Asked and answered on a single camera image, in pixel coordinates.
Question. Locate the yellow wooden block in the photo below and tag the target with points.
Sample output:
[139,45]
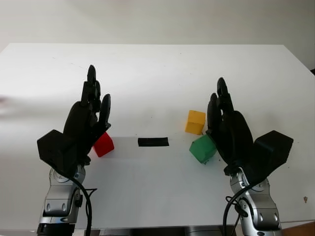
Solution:
[195,121]

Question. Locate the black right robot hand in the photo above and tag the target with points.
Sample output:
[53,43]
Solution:
[233,137]

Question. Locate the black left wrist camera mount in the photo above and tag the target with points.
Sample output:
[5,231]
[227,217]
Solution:
[54,150]

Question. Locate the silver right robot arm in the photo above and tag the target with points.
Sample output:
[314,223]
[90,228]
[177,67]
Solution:
[261,209]

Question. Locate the red wooden block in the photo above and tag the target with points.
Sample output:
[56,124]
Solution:
[104,145]

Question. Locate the grey robot torso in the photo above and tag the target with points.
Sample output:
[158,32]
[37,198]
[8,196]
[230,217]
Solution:
[160,232]

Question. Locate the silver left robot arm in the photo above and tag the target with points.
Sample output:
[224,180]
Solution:
[59,196]

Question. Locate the black tape strip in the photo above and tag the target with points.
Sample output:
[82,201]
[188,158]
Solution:
[153,142]

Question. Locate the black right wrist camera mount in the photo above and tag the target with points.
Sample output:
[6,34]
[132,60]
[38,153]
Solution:
[273,152]

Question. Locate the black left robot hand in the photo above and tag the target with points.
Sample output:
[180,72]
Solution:
[81,120]

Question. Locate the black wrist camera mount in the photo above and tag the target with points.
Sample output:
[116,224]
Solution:
[54,150]
[273,152]

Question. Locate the green wooden block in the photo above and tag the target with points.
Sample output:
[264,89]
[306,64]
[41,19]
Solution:
[203,148]

